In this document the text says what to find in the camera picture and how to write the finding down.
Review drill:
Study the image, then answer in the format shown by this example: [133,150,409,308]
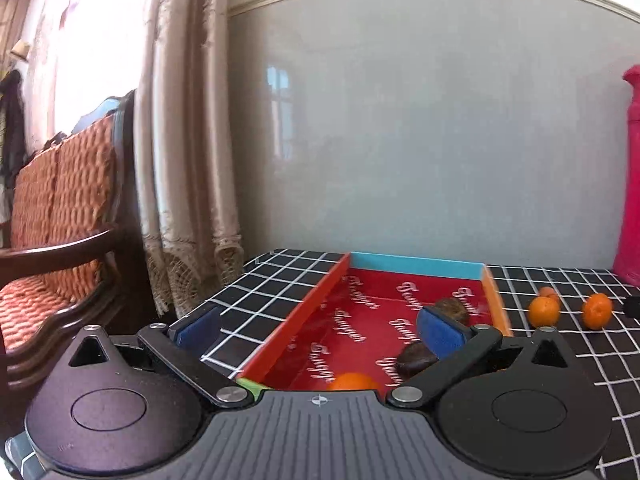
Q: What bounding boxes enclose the dark brown passion fruit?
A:
[396,342,442,375]
[432,298,471,327]

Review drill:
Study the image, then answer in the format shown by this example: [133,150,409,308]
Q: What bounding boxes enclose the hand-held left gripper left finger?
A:
[65,305,255,408]

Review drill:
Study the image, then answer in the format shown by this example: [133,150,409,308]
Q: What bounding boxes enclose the sheer white curtain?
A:
[20,0,168,153]

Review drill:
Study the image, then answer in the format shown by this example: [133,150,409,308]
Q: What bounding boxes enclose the wooden sofa with orange cushions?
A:
[0,89,157,403]

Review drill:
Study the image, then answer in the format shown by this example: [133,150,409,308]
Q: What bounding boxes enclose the pink thermos jug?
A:
[612,64,640,286]

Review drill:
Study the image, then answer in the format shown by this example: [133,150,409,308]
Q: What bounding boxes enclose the red cardboard box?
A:
[236,251,514,396]

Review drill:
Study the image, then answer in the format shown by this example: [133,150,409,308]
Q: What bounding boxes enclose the beige lace curtain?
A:
[132,0,247,319]

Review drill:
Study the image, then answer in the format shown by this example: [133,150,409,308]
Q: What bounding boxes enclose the dark hanging clothes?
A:
[0,69,27,223]

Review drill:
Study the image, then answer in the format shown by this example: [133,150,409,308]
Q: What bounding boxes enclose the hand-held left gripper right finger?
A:
[386,306,581,408]

